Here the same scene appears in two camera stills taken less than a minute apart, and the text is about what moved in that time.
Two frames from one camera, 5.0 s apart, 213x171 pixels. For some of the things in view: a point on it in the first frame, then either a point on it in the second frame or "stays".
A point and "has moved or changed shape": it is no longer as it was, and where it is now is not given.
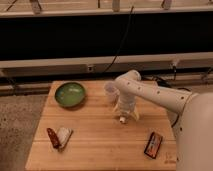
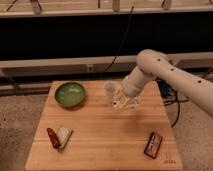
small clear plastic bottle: [122, 119] has moved or changed shape
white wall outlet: [90, 68] stays
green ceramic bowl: [70, 94] stays
